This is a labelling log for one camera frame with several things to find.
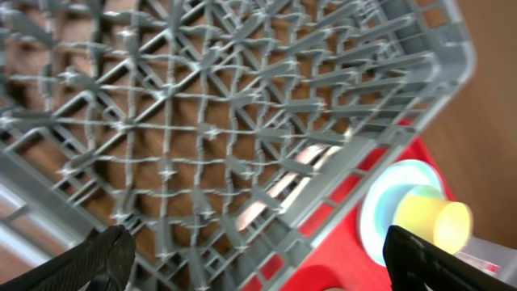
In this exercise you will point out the small mint green bowl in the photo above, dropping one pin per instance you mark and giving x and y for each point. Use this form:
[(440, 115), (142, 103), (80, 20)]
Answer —
[(390, 199)]

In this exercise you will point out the clear plastic bin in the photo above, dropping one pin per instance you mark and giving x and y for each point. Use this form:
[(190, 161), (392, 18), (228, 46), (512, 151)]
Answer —
[(493, 259)]

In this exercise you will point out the red serving tray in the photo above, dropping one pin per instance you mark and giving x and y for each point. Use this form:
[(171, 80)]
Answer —
[(318, 237)]

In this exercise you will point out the light blue plate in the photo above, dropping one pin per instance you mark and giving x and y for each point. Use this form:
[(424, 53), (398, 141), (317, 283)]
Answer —
[(409, 171)]

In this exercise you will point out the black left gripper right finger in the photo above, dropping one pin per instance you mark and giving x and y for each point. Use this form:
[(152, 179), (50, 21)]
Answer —
[(415, 264)]

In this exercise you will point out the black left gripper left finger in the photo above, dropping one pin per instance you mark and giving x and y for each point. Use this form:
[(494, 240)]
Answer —
[(103, 261)]

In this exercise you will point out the silver fork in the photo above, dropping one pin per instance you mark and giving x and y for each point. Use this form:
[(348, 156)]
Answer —
[(250, 213)]

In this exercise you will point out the yellow plastic cup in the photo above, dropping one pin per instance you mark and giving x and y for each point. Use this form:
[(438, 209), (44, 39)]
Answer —
[(446, 224)]

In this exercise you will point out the grey dishwasher rack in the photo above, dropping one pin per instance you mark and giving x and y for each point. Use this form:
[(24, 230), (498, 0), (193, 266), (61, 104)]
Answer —
[(172, 117)]

